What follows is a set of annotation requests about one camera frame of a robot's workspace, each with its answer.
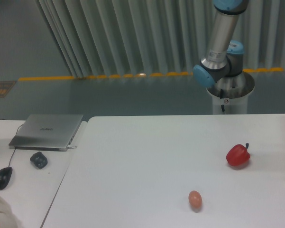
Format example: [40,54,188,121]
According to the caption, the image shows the black earbuds case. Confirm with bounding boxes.
[30,152,48,169]

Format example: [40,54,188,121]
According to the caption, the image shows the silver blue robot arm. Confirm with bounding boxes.
[193,0,249,88]

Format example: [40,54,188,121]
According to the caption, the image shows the white usb plug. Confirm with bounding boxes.
[67,145,77,150]

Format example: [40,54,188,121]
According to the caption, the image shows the black computer mouse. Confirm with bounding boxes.
[0,166,13,190]

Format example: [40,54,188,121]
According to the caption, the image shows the silver closed laptop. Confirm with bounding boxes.
[9,114,83,151]

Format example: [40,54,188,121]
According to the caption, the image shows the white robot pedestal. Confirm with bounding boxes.
[207,72,255,114]

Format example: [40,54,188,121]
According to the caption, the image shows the white striped sleeve forearm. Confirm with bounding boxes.
[0,196,18,228]

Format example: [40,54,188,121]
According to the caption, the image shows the white pleated curtain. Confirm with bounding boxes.
[37,0,285,78]

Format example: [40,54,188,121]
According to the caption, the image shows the black pedestal cable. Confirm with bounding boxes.
[219,88,226,114]

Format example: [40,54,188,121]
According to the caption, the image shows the red bell pepper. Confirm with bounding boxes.
[226,143,250,166]

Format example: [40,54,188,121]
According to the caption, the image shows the brown egg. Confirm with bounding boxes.
[188,190,202,209]

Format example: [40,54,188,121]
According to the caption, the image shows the black mouse cable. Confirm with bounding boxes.
[7,123,26,168]

